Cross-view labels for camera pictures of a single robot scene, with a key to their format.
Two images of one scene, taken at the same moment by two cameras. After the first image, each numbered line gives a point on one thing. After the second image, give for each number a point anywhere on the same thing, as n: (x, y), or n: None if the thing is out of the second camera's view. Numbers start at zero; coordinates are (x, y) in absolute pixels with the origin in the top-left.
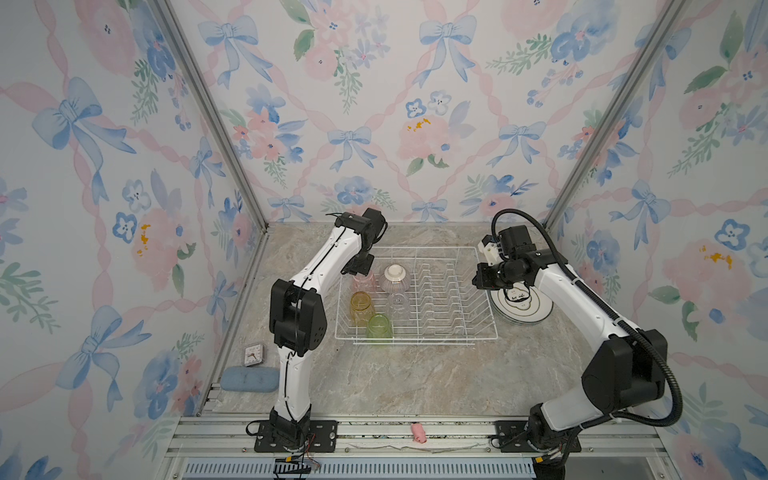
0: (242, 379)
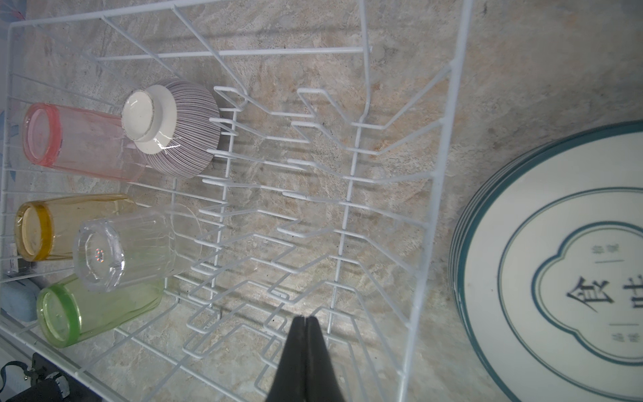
0: (19, 297)
